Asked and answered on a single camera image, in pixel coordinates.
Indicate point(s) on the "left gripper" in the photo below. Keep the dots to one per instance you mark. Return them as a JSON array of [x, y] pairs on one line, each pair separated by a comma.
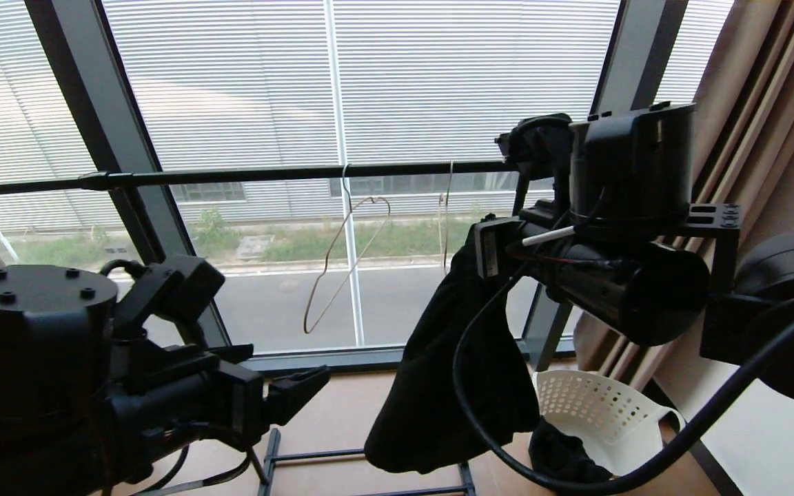
[[197, 413]]

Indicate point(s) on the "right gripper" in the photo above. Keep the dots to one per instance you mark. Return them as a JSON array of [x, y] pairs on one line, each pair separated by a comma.
[[611, 289]]

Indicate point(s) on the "black shorts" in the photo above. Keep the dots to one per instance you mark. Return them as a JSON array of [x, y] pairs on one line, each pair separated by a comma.
[[438, 358]]

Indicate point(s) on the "pink clothes hanger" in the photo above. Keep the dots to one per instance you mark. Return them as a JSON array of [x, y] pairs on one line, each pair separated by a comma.
[[328, 256], [444, 234]]

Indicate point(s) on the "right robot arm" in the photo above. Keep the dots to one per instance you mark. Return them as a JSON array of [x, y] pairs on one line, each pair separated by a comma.
[[631, 172]]

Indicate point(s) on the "white laundry basket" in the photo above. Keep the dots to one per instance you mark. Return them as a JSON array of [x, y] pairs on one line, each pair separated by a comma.
[[597, 406]]

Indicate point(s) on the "black clothes rack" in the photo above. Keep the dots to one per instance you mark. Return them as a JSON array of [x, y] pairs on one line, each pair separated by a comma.
[[231, 173]]

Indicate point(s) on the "black garment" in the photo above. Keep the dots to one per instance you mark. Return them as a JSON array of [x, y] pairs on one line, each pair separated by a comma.
[[562, 455]]

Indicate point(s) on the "brown curtain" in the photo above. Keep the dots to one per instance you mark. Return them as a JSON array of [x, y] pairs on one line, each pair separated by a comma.
[[769, 83]]

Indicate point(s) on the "window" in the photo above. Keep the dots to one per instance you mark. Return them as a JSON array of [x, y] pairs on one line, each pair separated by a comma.
[[231, 83]]

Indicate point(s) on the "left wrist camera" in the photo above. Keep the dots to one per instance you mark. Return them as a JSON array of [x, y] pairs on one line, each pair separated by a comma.
[[176, 289]]

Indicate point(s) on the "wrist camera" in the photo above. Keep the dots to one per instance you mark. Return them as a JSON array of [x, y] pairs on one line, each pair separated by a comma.
[[176, 289], [542, 145]]

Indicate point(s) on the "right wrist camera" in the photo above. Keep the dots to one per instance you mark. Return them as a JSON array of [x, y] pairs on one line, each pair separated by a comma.
[[542, 145]]

